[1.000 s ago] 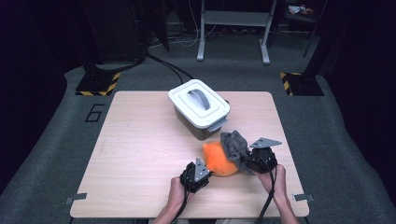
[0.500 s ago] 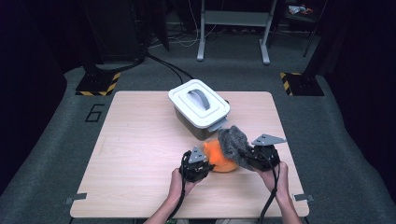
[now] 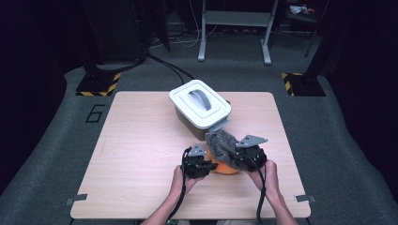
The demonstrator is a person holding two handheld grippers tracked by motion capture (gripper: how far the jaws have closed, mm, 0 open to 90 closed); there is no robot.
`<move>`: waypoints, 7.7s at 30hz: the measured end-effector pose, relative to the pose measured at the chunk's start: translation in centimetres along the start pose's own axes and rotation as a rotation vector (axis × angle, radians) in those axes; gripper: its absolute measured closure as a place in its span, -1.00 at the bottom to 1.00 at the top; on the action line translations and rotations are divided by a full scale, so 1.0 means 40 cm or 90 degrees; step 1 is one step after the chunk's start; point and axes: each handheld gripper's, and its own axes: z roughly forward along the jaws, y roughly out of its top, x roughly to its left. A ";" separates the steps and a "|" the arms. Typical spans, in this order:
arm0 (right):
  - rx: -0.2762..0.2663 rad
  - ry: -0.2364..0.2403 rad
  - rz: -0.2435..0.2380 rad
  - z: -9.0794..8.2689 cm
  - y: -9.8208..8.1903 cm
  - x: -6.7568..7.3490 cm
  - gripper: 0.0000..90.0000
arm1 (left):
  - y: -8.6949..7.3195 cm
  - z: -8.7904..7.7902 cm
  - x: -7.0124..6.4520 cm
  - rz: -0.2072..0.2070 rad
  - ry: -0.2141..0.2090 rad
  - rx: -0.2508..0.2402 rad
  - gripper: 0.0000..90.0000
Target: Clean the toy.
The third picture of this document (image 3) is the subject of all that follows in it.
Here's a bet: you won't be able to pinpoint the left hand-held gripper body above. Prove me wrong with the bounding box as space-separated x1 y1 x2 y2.
182 142 217 180

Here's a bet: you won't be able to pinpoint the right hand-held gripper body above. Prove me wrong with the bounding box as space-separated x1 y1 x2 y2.
234 134 268 173

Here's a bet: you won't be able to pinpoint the orange plush toy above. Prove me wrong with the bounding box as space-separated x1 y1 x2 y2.
205 148 241 175

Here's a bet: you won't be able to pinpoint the grey fluffy cloth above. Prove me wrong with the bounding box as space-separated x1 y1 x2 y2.
205 128 242 170

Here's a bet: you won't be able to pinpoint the brown translucent storage box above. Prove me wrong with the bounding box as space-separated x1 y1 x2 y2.
174 107 231 142

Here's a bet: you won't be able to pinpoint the white lid with grey handle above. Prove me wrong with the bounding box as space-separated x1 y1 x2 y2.
168 79 233 130

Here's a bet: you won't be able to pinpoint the person's left hand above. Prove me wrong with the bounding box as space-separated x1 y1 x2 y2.
170 165 205 195

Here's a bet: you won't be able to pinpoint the person's right hand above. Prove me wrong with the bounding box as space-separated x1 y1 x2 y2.
247 159 280 195

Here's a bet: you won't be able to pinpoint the grey tape strip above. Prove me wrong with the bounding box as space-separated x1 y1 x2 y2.
294 194 316 203
65 193 88 206

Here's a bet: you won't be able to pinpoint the black yellow striped stand base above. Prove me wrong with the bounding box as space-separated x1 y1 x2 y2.
281 72 327 98
75 72 122 98

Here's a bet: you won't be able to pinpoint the white metal stand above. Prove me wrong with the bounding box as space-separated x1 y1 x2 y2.
197 0 280 66

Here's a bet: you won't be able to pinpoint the dark shelf with small items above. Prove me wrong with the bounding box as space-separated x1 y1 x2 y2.
268 0 327 59

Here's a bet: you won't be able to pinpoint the black cabinet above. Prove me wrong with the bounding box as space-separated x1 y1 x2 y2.
79 0 172 64

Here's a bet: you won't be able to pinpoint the left hand-held gripper black cable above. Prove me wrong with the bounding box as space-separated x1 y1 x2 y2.
167 147 192 221

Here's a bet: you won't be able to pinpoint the hand-held gripper black cable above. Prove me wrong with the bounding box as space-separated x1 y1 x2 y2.
247 154 268 225
167 147 192 221

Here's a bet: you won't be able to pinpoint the right hand-held gripper black cable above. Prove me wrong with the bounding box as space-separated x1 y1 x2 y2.
247 154 268 225

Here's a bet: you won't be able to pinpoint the black floor cable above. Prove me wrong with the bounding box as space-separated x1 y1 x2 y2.
146 53 195 81
146 53 186 87

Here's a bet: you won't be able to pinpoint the white cables on floor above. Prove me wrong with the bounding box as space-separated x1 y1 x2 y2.
149 0 220 50

